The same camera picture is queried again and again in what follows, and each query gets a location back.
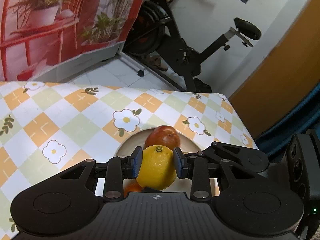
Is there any floral checkered tablecloth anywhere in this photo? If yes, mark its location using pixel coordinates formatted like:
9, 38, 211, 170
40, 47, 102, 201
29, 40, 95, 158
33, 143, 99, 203
1, 81, 255, 239

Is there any red plant backdrop cloth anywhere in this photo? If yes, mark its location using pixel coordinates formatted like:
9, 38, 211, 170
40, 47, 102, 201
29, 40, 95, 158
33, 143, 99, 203
1, 0, 144, 81

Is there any small orange mandarin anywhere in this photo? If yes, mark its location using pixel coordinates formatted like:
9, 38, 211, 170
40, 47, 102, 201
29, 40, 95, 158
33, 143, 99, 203
124, 180, 144, 197

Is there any red apple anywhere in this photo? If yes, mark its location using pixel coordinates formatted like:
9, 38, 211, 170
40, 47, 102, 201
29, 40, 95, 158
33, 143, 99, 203
144, 125, 180, 150

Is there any orange wooden door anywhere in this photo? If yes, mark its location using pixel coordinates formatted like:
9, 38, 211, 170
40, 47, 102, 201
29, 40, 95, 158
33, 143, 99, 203
230, 0, 319, 138

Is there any beige round plate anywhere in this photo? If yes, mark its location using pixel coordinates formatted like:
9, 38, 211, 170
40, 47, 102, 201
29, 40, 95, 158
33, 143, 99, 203
95, 128, 220, 197

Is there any yellow lemon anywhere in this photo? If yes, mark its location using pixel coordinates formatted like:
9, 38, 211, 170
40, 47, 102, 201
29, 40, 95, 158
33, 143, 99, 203
136, 145, 177, 190

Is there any black exercise bike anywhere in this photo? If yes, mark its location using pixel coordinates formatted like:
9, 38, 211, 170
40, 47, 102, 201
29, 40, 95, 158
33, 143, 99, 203
123, 0, 261, 93

